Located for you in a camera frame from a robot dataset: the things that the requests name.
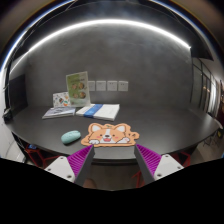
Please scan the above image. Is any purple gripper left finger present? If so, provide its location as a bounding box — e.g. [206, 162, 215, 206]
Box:
[46, 145, 95, 186]

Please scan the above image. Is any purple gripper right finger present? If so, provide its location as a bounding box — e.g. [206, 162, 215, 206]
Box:
[134, 144, 183, 184]

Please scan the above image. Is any teal computer mouse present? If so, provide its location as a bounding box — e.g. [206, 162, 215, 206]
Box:
[61, 130, 81, 145]

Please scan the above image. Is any corgi dog mouse pad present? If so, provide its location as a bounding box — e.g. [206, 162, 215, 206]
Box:
[81, 123, 140, 147]

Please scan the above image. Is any red stool right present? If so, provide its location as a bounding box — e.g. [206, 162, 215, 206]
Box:
[171, 152, 191, 167]

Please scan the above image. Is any red stool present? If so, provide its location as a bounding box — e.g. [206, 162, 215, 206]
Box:
[23, 145, 61, 169]
[171, 152, 191, 167]

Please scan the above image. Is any red stool left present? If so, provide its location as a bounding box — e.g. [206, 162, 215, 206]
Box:
[23, 145, 61, 169]

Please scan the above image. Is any grey magazine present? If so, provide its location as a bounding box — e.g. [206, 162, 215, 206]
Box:
[43, 107, 75, 119]

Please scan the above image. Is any white book blue band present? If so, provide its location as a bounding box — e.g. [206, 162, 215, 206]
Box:
[76, 104, 120, 121]

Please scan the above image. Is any small patterned card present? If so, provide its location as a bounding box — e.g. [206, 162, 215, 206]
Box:
[53, 92, 70, 107]

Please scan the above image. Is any green standing menu card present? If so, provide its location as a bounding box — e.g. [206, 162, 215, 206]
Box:
[66, 72, 90, 107]

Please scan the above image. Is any black monitor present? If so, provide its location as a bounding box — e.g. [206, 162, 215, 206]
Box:
[9, 75, 28, 116]

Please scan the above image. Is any glass partition door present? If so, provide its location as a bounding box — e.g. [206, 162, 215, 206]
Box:
[191, 58, 217, 115]

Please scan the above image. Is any curved ceiling light strip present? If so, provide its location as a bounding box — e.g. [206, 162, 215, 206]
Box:
[11, 19, 191, 72]

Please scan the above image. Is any white wall socket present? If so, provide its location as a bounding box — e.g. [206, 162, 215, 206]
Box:
[118, 81, 128, 91]
[107, 81, 118, 91]
[96, 81, 106, 91]
[88, 81, 96, 91]

